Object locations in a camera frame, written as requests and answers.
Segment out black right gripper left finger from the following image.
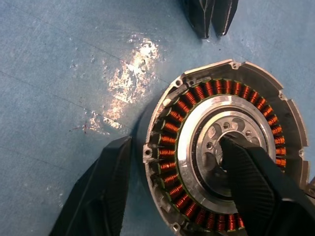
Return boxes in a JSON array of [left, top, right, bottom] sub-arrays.
[[49, 136, 134, 236]]

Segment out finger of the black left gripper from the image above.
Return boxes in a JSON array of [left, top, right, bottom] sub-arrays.
[[182, 0, 215, 40], [211, 0, 239, 37]]

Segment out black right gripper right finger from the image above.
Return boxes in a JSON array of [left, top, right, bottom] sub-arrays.
[[219, 136, 315, 236]]

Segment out silver motor housing copper windings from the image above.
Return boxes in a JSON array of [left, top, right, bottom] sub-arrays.
[[142, 59, 311, 236]]

